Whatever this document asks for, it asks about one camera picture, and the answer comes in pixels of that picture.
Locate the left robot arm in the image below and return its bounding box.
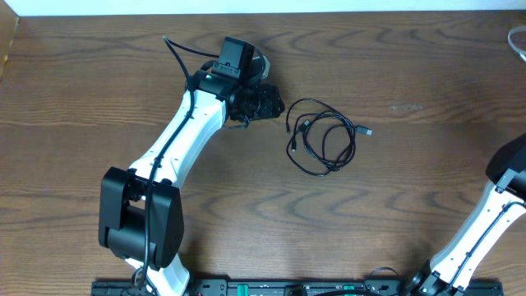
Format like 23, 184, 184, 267
98, 37, 284, 295

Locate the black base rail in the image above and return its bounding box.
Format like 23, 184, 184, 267
90, 276, 505, 296

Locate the white usb cable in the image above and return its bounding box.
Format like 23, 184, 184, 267
507, 25, 526, 63

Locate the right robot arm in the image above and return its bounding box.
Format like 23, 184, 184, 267
402, 135, 525, 296

